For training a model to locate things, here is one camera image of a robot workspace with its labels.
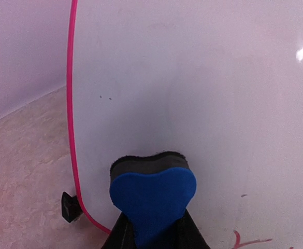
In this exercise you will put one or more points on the blue whiteboard eraser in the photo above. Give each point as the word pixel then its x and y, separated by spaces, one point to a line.
pixel 153 193

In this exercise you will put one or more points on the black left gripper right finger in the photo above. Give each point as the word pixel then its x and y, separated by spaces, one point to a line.
pixel 188 235

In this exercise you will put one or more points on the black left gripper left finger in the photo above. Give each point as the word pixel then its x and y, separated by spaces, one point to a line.
pixel 122 235

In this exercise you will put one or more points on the wire whiteboard stand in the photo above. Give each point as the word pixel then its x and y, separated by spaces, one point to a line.
pixel 70 207

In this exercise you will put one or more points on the pink framed whiteboard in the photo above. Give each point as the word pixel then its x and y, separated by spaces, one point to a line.
pixel 220 82

